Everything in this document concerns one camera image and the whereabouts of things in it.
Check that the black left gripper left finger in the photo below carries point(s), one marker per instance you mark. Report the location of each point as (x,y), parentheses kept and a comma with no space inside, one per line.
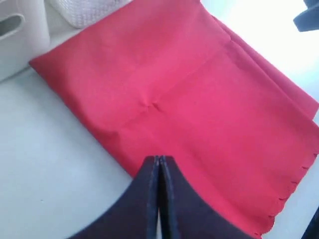
(135,214)

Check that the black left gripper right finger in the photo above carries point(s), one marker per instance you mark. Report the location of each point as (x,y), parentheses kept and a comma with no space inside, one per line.
(183,213)

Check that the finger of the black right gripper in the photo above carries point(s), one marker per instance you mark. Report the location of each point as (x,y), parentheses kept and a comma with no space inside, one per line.
(308,20)

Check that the red table cloth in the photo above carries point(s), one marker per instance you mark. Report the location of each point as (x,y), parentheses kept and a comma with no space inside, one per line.
(167,77)

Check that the white perforated plastic basket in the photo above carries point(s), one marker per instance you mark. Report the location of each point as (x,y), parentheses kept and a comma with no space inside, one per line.
(83,13)

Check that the cream plastic bin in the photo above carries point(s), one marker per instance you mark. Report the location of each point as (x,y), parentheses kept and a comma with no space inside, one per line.
(24,34)

